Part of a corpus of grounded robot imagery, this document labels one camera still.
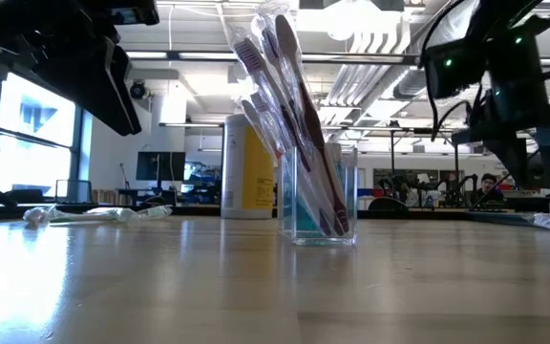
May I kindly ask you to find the silver ventilation duct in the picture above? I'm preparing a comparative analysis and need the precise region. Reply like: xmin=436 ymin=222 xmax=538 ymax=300
xmin=391 ymin=71 xmax=429 ymax=99

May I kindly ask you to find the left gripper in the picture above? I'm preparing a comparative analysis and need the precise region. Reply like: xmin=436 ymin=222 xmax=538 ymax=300
xmin=0 ymin=0 xmax=143 ymax=137

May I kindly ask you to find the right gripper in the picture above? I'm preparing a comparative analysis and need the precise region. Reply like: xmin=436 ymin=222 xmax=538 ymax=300
xmin=451 ymin=13 xmax=550 ymax=190

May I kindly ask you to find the toothbrush in clear wrapper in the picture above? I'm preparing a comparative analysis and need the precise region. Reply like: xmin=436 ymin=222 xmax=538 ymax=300
xmin=22 ymin=204 xmax=54 ymax=229

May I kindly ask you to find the white yellow wipes canister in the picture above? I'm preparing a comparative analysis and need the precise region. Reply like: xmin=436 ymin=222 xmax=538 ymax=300
xmin=221 ymin=113 xmax=276 ymax=221

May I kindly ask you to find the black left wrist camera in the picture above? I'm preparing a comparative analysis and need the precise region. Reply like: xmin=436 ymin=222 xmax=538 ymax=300
xmin=107 ymin=0 xmax=160 ymax=27

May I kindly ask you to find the black background robot station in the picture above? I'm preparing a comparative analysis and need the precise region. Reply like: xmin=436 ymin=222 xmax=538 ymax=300
xmin=374 ymin=170 xmax=472 ymax=207

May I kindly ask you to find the black metal gantry frame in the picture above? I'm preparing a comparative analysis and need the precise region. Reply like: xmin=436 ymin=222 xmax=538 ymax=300
xmin=389 ymin=126 xmax=457 ymax=182

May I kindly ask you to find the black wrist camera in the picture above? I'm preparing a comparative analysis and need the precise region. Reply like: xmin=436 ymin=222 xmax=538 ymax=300
xmin=107 ymin=0 xmax=160 ymax=27
xmin=420 ymin=40 xmax=490 ymax=100

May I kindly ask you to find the red toothbrush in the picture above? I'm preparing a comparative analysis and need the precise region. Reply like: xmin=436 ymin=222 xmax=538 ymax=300
xmin=273 ymin=12 xmax=351 ymax=236

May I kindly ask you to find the blue background machine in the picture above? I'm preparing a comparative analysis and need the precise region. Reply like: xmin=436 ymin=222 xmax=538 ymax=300
xmin=183 ymin=161 xmax=222 ymax=205

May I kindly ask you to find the person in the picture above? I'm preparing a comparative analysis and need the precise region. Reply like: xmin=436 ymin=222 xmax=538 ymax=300
xmin=470 ymin=172 xmax=505 ymax=206

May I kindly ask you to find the black computer monitor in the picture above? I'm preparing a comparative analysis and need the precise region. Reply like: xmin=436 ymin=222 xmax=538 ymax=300
xmin=135 ymin=151 xmax=187 ymax=182

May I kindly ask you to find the large white ceiling lamp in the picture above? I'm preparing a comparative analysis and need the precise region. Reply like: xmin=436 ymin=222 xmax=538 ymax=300
xmin=296 ymin=0 xmax=406 ymax=35

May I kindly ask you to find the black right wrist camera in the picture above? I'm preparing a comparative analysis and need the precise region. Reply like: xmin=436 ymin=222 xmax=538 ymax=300
xmin=420 ymin=40 xmax=490 ymax=100

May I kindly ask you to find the clear acrylic holder box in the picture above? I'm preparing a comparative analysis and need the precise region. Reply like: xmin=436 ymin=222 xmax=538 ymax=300
xmin=278 ymin=144 xmax=358 ymax=247

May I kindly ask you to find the black chair back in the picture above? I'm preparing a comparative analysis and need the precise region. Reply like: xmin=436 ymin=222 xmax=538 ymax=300
xmin=368 ymin=196 xmax=410 ymax=212

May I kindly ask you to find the black aluminium table frame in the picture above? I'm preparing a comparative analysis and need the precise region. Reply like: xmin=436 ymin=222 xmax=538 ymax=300
xmin=0 ymin=201 xmax=550 ymax=216

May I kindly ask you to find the black ceiling spotlight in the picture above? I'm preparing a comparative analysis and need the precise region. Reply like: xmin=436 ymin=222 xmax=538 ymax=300
xmin=129 ymin=80 xmax=151 ymax=100

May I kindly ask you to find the wooden shelf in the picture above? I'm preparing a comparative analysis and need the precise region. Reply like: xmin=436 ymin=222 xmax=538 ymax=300
xmin=92 ymin=188 xmax=136 ymax=206

